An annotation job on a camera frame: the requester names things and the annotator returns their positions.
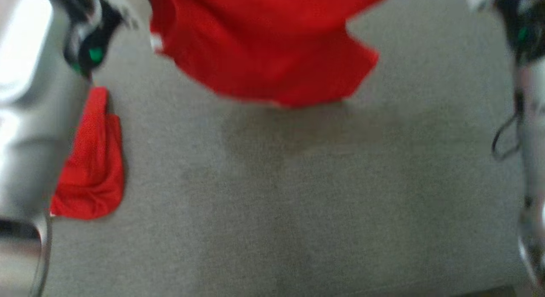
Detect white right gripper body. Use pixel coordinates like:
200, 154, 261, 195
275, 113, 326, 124
463, 0, 545, 67

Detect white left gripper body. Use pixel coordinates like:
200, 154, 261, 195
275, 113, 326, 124
45, 0, 140, 78

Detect red shorts white stripe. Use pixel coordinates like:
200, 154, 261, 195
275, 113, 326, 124
49, 87, 126, 221

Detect red Bulls jersey white sleeves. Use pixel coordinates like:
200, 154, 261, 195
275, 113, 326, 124
146, 0, 396, 108

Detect grey sofa seat cushion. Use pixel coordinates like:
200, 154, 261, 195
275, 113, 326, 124
40, 0, 531, 297

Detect right cable with blue plug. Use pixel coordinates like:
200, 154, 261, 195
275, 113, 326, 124
491, 88, 525, 162

